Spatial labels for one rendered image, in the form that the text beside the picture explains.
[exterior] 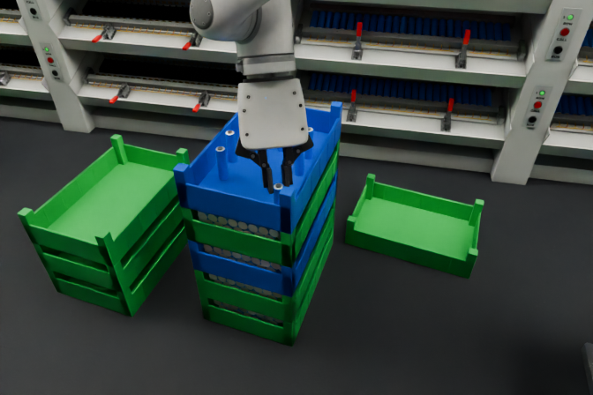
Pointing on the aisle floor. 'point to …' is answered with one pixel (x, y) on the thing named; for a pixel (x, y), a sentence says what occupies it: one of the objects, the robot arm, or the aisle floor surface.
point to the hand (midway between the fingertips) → (277, 178)
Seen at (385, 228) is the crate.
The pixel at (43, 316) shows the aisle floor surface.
